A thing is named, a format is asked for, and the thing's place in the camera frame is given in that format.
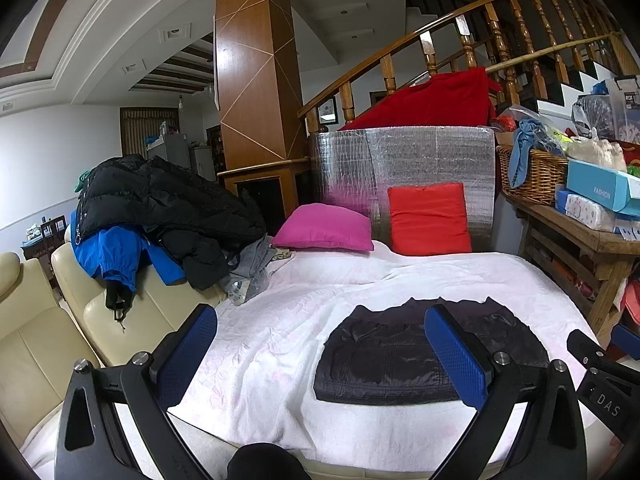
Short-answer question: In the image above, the grey garment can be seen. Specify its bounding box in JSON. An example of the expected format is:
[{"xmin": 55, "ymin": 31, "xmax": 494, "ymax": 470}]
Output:
[{"xmin": 220, "ymin": 232, "xmax": 293, "ymax": 306}]

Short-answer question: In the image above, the brown curtain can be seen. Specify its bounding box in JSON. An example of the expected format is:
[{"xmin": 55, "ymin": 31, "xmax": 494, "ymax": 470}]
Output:
[{"xmin": 120, "ymin": 107, "xmax": 180, "ymax": 156}]

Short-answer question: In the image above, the black and white staircase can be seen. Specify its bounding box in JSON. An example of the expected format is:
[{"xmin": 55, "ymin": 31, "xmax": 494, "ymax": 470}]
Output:
[{"xmin": 520, "ymin": 57, "xmax": 626, "ymax": 111}]

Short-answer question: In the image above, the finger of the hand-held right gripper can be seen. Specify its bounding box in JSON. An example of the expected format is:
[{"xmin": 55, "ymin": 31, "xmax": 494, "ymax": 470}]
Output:
[
  {"xmin": 567, "ymin": 329, "xmax": 615, "ymax": 376},
  {"xmin": 611, "ymin": 324, "xmax": 640, "ymax": 362}
]

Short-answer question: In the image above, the red pillow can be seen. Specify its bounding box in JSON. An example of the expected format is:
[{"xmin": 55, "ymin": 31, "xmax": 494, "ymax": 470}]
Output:
[{"xmin": 387, "ymin": 183, "xmax": 473, "ymax": 256}]

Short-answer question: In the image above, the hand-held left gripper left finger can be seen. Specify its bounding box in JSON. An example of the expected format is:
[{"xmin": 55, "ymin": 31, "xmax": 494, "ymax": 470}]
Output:
[{"xmin": 54, "ymin": 304, "xmax": 218, "ymax": 480}]

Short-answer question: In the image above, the red cloth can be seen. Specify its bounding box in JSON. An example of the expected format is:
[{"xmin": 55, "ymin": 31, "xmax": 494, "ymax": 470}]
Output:
[{"xmin": 345, "ymin": 66, "xmax": 503, "ymax": 132}]

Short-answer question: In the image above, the blue jacket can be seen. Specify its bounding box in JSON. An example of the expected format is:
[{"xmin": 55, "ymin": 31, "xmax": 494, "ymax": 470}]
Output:
[{"xmin": 70, "ymin": 210, "xmax": 187, "ymax": 293}]

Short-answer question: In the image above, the light blue cardboard box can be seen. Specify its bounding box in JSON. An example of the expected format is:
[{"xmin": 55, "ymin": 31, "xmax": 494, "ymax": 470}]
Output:
[{"xmin": 566, "ymin": 159, "xmax": 640, "ymax": 213}]

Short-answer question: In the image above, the wooden table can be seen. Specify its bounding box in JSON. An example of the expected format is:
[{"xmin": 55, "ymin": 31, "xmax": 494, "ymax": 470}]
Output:
[{"xmin": 502, "ymin": 192, "xmax": 640, "ymax": 348}]

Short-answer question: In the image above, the clear plastic bag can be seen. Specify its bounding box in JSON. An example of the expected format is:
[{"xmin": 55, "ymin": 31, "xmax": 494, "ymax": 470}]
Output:
[{"xmin": 572, "ymin": 94, "xmax": 626, "ymax": 138}]

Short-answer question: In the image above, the wooden stair railing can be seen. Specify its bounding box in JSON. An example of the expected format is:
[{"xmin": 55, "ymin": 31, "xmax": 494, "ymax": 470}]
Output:
[{"xmin": 297, "ymin": 0, "xmax": 631, "ymax": 133}]

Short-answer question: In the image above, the pink pillow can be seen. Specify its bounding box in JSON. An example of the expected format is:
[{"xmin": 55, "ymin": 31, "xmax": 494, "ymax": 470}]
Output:
[{"xmin": 271, "ymin": 202, "xmax": 375, "ymax": 252}]

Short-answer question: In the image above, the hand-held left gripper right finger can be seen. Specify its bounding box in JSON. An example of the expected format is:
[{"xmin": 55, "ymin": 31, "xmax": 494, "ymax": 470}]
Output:
[{"xmin": 424, "ymin": 305, "xmax": 588, "ymax": 480}]

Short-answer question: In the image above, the silver foil insulation panel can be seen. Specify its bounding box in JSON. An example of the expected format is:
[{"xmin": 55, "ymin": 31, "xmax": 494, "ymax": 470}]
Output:
[{"xmin": 307, "ymin": 125, "xmax": 498, "ymax": 256}]

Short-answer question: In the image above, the clear storage container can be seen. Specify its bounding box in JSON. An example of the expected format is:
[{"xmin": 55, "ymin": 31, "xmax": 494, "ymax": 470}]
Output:
[{"xmin": 612, "ymin": 76, "xmax": 640, "ymax": 143}]

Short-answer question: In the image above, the dark wooden chair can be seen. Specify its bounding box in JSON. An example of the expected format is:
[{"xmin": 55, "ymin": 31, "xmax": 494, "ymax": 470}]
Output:
[{"xmin": 22, "ymin": 215, "xmax": 68, "ymax": 261}]

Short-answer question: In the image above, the wicker basket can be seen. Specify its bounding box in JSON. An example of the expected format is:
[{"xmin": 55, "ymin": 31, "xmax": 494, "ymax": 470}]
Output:
[{"xmin": 496, "ymin": 145, "xmax": 571, "ymax": 207}]

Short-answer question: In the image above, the white blanket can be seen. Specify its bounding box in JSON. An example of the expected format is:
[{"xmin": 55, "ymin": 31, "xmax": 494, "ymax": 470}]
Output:
[{"xmin": 20, "ymin": 237, "xmax": 601, "ymax": 480}]

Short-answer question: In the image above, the red plastic object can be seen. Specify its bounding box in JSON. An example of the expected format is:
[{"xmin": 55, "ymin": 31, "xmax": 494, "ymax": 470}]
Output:
[{"xmin": 620, "ymin": 280, "xmax": 640, "ymax": 326}]

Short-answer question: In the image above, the wooden pillar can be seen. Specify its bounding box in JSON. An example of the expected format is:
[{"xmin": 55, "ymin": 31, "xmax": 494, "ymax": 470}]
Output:
[{"xmin": 215, "ymin": 0, "xmax": 311, "ymax": 221}]

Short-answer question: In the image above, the white refrigerator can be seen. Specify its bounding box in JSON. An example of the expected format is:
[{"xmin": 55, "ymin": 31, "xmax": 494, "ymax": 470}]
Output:
[{"xmin": 192, "ymin": 145, "xmax": 218, "ymax": 182}]

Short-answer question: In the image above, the blue cloth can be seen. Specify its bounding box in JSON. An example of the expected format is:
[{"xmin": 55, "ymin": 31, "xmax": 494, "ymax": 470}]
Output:
[{"xmin": 510, "ymin": 119, "xmax": 551, "ymax": 186}]

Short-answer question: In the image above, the black quilted jacket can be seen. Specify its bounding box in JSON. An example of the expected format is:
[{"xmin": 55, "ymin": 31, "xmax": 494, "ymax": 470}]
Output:
[{"xmin": 313, "ymin": 296, "xmax": 551, "ymax": 406}]

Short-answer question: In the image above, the cream leather sofa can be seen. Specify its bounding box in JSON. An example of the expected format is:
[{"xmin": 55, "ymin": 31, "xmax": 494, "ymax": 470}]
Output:
[{"xmin": 0, "ymin": 225, "xmax": 226, "ymax": 451}]

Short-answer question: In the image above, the white patterned tissue pack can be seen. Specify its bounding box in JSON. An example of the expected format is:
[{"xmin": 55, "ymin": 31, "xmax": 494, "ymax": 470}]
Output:
[{"xmin": 555, "ymin": 190, "xmax": 618, "ymax": 233}]

